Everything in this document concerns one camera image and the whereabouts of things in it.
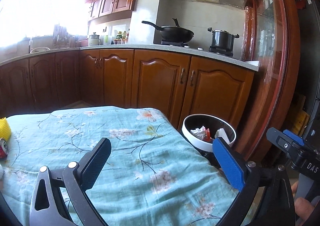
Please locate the yellow textured object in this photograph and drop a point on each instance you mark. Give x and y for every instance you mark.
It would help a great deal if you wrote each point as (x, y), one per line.
(5, 128)

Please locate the yellow box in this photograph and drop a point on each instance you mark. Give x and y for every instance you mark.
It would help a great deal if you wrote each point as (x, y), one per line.
(301, 122)

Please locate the wooden lower kitchen cabinets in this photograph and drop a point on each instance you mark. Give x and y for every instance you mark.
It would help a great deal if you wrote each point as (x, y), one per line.
(157, 81)

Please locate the person's right hand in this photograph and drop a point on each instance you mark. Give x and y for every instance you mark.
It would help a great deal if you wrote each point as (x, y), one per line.
(302, 208)

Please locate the white round trash bin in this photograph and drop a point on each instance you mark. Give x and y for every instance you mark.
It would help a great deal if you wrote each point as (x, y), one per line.
(197, 143)

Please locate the white electric kettle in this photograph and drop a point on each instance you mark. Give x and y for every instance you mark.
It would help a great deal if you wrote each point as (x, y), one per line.
(94, 40)

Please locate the metal kitchen faucet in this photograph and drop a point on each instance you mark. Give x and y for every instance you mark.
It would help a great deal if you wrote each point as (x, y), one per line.
(60, 36)

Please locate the steel cooking pot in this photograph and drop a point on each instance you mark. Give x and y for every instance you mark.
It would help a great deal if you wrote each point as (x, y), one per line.
(221, 39)

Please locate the black wok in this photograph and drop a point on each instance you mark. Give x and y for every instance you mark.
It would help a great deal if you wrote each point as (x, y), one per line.
(176, 33)

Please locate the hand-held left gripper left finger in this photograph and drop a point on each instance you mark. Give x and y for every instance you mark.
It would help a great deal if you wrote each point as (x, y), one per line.
(96, 163)

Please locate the bright kitchen window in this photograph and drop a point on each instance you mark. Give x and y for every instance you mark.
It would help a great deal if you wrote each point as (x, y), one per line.
(37, 3)

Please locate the wooden door frame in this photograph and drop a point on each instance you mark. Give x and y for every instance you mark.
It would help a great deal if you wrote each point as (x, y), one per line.
(280, 66)

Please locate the light blue floral tablecloth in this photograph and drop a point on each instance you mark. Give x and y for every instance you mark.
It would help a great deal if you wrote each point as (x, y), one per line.
(125, 146)

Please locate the red drink can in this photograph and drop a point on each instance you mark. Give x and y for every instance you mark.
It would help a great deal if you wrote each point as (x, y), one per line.
(3, 149)

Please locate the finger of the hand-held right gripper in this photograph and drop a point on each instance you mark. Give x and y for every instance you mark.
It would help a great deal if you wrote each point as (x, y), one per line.
(293, 137)

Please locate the black gas stove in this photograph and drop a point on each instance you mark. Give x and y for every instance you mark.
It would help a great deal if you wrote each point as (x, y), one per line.
(175, 43)

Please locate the condiment bottle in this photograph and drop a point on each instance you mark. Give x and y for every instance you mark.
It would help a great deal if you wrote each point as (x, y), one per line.
(124, 38)
(117, 38)

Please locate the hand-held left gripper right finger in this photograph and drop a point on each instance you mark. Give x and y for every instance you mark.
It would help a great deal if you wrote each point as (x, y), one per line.
(228, 163)

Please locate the white paper wrapper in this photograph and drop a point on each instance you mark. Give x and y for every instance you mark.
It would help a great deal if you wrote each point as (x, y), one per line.
(222, 134)

